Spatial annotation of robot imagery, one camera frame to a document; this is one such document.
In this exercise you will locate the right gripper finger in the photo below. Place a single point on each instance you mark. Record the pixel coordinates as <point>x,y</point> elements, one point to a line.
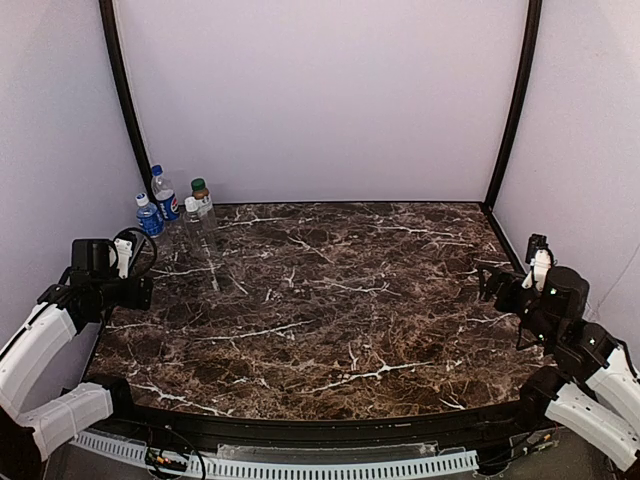
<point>491,277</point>
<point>487,289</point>

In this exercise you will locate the clear bottle without label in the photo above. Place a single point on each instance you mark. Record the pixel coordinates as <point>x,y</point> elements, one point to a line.
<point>200,235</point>

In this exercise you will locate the left black frame post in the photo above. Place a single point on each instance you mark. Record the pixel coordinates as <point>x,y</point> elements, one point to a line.
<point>116,59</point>

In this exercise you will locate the black front rail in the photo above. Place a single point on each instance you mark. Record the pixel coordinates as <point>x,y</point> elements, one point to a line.
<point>481,428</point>

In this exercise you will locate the black frame post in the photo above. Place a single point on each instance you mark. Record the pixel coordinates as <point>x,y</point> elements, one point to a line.
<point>116,59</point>
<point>526,58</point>

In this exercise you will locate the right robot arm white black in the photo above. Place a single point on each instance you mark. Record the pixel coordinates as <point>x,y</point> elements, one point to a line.
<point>592,388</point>

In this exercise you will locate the white slotted cable duct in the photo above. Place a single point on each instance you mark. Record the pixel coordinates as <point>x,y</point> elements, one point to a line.
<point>232,463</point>

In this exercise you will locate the small blue label water bottle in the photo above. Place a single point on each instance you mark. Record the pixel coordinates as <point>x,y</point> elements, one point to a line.
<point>149,218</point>

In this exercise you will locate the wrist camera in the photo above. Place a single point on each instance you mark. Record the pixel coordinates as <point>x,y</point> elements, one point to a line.
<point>540,259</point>
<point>121,255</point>

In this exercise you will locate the Pepsi bottle blue cap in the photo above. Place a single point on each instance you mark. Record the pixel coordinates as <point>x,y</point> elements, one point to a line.
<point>164,194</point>

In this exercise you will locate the Starbucks bottle green cap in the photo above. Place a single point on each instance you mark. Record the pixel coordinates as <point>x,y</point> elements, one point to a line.
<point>201,194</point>

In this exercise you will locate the right black frame post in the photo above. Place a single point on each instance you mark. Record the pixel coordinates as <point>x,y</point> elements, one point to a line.
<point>526,58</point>

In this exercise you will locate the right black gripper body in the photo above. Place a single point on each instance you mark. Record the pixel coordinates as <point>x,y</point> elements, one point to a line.
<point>498,286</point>

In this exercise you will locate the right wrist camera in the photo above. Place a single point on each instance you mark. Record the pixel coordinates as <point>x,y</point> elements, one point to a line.
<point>540,259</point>

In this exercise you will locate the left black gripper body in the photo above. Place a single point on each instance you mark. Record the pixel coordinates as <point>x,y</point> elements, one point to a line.
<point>142,293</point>

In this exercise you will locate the white bottle cap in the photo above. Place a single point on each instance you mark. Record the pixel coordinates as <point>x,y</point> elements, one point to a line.
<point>191,204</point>

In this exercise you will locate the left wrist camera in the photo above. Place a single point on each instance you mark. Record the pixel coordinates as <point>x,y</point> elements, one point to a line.
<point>121,255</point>

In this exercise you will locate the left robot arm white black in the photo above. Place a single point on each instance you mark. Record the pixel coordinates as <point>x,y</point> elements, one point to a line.
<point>100,279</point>

